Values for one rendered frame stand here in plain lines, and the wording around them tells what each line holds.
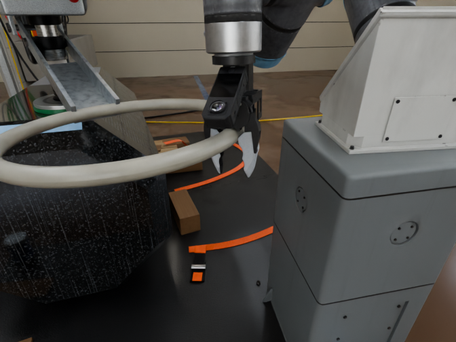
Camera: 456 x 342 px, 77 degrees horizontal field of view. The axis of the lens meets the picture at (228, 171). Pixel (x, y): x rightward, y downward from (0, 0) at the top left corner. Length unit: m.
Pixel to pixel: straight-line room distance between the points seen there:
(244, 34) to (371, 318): 0.95
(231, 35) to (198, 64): 6.01
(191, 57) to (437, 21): 5.86
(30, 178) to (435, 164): 0.79
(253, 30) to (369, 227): 0.54
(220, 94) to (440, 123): 0.59
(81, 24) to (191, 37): 2.04
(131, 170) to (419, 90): 0.65
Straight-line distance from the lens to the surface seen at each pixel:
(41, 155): 1.10
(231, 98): 0.43
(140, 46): 6.41
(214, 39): 0.47
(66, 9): 1.14
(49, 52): 1.19
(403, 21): 0.74
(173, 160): 0.40
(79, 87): 0.99
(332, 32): 7.34
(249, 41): 0.46
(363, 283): 0.94
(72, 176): 0.42
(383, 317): 1.16
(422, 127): 0.85
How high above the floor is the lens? 1.16
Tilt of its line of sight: 29 degrees down
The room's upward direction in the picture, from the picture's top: straight up
